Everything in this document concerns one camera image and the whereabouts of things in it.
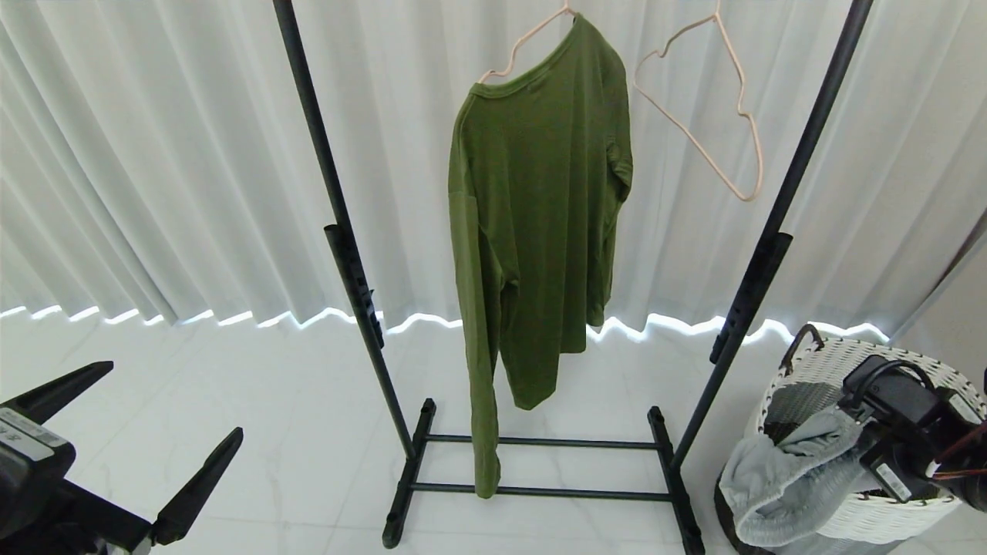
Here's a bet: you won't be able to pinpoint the pink clothes hanger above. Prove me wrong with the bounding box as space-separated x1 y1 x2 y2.
634 0 764 203
478 0 579 84

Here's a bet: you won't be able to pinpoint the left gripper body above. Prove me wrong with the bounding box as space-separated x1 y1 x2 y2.
23 482 153 555

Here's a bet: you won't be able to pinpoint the white curtain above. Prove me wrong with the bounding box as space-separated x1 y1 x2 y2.
0 0 987 344

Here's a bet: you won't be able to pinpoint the white laundry basket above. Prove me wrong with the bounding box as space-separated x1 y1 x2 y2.
713 324 987 555

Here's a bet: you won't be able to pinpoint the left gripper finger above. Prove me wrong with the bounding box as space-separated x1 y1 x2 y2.
4 361 115 423
150 428 244 547

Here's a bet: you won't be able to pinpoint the green printed shirt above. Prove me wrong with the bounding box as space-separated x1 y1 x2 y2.
447 14 635 500

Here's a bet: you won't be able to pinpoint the black clothes rack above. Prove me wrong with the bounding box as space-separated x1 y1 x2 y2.
271 0 876 555

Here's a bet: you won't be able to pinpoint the pale grey shorts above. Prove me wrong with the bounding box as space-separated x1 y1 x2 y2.
719 405 880 548

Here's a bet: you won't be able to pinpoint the black cable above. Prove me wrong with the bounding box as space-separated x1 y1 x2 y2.
848 358 938 409

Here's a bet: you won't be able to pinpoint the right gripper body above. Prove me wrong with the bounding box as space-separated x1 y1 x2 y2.
860 432 953 503

